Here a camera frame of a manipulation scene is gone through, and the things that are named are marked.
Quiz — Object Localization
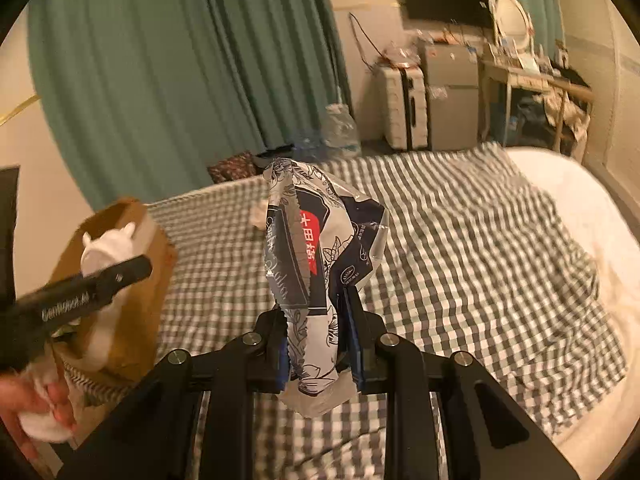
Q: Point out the blue white wipes pack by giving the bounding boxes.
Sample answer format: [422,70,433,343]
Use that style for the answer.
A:
[264,158,390,418]

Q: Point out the person's left hand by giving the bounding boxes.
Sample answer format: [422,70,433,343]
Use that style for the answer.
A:
[0,364,77,460]

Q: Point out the cardboard box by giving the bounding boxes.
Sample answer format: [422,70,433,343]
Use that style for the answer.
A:
[51,197,177,390]

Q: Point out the white tissue in hand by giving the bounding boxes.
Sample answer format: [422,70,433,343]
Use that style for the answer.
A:
[17,356,73,443]

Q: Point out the grey checkered cloth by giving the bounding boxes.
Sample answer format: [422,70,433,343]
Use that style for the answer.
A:
[62,140,629,480]

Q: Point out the brown floral bag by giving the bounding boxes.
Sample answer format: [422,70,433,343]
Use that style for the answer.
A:
[207,152,257,184]

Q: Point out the green curtain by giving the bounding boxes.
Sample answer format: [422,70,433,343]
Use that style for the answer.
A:
[27,0,349,209]

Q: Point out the white bed cover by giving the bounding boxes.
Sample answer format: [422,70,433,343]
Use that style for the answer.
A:
[504,145,640,480]

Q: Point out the large water bottle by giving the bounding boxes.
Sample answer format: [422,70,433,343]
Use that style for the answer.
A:
[321,103,361,159]

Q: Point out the clothes on chair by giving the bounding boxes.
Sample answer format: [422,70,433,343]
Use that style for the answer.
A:
[541,89,591,162]

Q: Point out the white suitcase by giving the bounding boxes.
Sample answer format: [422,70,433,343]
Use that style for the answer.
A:
[375,66,428,151]

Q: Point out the white dressing table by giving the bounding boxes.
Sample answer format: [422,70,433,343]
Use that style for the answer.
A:
[478,58,596,153]

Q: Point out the grey mini fridge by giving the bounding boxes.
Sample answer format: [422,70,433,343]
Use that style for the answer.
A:
[419,41,480,152]

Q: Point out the plastic bag on suitcase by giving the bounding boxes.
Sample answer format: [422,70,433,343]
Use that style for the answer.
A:
[383,42,421,68]

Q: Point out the oval vanity mirror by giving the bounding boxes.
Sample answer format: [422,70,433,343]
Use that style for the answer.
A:
[494,0,535,53]

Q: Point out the black wall television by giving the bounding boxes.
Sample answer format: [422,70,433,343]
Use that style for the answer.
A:
[405,0,494,28]

